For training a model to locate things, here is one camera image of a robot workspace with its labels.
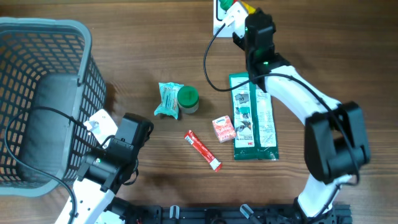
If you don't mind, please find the red sriracha bottle green cap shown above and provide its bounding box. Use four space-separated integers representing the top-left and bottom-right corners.
218 0 257 16

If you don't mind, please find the small red candy box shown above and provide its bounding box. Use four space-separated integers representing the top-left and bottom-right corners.
212 115 236 143

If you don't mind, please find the white barcode scanner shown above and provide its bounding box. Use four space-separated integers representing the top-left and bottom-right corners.
213 0 238 37

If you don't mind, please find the long red snack stick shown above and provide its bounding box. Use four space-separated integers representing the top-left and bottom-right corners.
184 130 222 172

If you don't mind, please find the grey plastic shopping basket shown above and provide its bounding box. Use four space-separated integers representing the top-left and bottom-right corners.
1 17 106 197

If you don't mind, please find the teal white tissue packet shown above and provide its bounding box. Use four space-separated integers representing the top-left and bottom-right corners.
154 82 183 119

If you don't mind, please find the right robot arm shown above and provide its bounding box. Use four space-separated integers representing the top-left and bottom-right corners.
228 9 371 223

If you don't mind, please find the green lid white jar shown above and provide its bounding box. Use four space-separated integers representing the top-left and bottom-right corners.
177 86 199 114

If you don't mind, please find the green 3M gloves package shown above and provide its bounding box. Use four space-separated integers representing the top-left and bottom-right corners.
231 83 279 161

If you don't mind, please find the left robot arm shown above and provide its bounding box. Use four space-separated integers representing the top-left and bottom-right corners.
55 109 154 224

